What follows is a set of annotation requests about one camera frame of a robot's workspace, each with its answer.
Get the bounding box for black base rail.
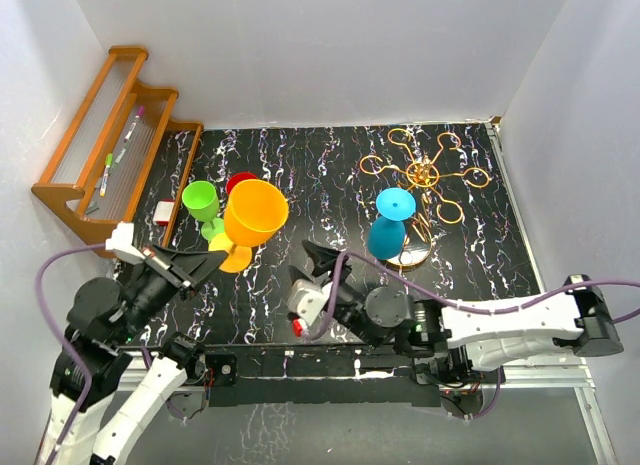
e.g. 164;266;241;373
164;340;506;410

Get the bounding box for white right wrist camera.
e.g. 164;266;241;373
287;279;331;338

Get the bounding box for small white red box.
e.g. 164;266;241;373
152;200;175;226

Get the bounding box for yellow wine glass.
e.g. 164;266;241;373
209;179;289;273

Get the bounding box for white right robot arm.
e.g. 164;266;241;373
288;240;624;385

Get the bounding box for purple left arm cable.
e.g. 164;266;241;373
33;244;189;454

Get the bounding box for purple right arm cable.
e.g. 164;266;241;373
299;252;640;421

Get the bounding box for green capped marker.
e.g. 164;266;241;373
99;153;113;197

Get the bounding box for gold wire wine glass rack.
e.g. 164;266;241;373
359;128;491;270

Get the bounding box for red wine glass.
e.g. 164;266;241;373
225;172;257;194

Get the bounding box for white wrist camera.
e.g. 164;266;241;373
287;279;331;338
105;222;154;265

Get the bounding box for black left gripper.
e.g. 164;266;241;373
114;239;230;342

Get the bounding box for wooden stepped shelf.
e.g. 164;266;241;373
31;45;204;245

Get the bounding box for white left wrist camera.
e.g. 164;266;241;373
105;222;154;265

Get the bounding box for green wine glass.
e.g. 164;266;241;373
181;180;224;242

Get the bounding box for blue wine glass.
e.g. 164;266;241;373
367;187;416;260

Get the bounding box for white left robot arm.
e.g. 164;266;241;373
35;239;228;464

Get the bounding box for purple capped marker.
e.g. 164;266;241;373
123;105;145;143

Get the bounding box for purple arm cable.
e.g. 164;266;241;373
33;244;189;454
299;252;640;421

